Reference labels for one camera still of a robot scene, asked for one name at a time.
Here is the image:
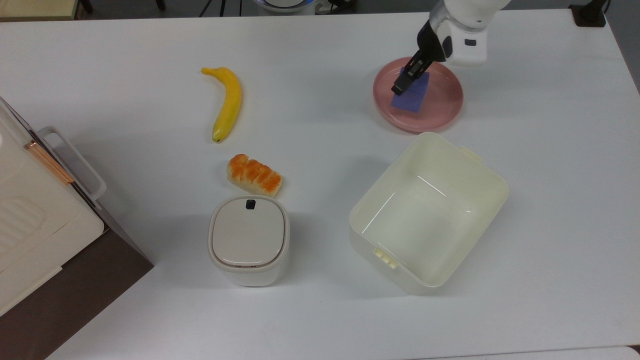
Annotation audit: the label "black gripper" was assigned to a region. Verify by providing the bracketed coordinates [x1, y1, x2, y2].
[391, 20, 446, 96]

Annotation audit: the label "blue square sponge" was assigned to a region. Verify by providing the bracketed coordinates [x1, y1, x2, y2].
[390, 70, 431, 114]

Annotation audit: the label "pink plate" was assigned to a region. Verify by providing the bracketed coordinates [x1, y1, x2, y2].
[372, 56, 464, 134]

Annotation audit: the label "white open plastic bin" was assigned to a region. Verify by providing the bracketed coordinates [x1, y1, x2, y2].
[348, 131, 510, 296]

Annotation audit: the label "yellow toy banana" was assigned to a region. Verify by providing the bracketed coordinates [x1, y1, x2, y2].
[200, 66, 243, 144]

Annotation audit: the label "toy bread with orange glaze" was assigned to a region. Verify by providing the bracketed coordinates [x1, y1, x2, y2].
[226, 153, 284, 198]

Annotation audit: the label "black table clamp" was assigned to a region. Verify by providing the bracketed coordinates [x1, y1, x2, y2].
[569, 0, 609, 28]

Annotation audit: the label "black tripod legs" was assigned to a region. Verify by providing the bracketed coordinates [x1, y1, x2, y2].
[198, 0, 244, 18]

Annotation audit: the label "small beige lidded trash can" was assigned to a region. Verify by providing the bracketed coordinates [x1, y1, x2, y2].
[207, 194, 291, 288]

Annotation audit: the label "orange latch strip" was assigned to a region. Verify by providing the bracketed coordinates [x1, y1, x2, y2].
[23, 140, 76, 186]

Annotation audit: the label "light wooden desk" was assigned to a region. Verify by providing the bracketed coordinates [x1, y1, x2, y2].
[0, 0, 82, 22]

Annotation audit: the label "white oven appliance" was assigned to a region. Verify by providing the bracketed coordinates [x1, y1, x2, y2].
[0, 197, 155, 360]

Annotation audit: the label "robot base with blue ring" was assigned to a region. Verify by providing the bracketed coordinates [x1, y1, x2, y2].
[252, 0, 317, 14]

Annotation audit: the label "white drawer handle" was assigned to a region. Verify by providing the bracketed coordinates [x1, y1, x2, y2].
[36, 126, 108, 202]

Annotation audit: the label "cream storage box with handles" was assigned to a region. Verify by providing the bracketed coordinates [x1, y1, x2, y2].
[0, 96, 106, 317]

